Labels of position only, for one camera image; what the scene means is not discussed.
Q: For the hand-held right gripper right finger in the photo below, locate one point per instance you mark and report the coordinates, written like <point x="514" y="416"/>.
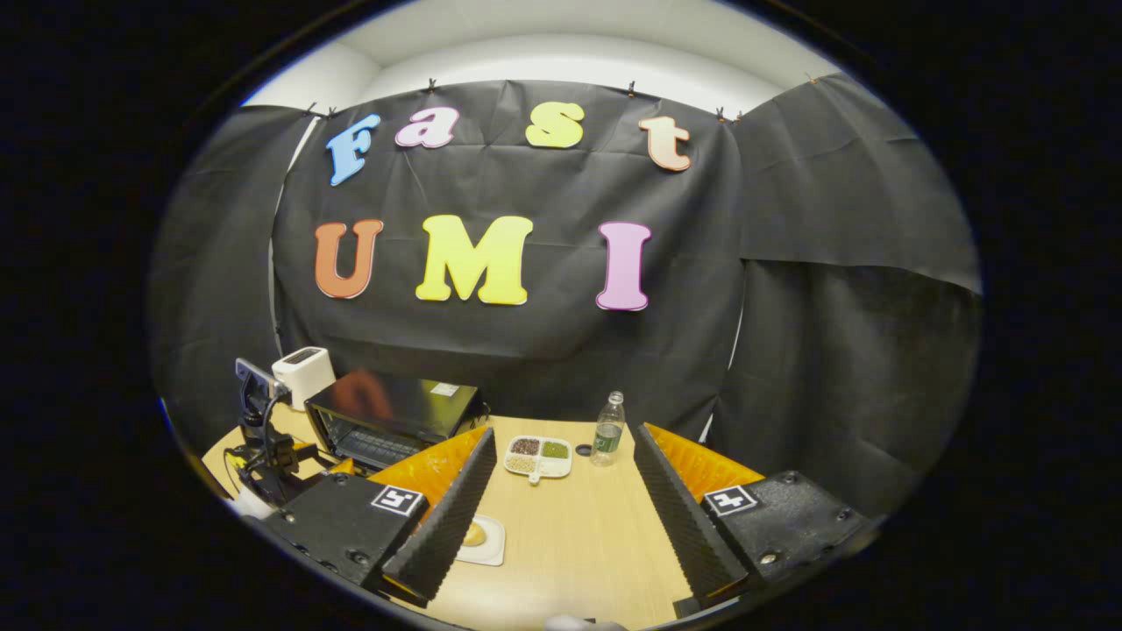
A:
<point x="684" y="526"/>

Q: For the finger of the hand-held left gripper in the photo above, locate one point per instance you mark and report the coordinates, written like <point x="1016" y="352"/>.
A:
<point x="340" y="466"/>

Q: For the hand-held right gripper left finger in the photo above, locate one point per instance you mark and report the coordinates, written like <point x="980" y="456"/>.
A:
<point x="451" y="517"/>

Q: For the golden bread bun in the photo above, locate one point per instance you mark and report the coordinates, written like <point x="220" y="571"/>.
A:
<point x="474" y="534"/>

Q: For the black electric oven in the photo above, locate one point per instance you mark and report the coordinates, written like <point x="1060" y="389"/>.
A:
<point x="394" y="407"/>

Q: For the white rectangular plate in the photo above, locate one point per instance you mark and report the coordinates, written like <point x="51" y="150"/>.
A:
<point x="493" y="548"/>

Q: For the white toaster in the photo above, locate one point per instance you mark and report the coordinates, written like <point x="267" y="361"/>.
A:
<point x="302" y="372"/>

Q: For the white divided plate with grains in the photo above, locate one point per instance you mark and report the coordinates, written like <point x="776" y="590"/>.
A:
<point x="536" y="469"/>

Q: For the clear plastic water bottle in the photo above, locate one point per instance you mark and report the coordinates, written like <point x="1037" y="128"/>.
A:
<point x="607" y="434"/>

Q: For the black backdrop cloth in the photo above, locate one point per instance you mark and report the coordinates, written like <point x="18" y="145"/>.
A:
<point x="526" y="342"/>

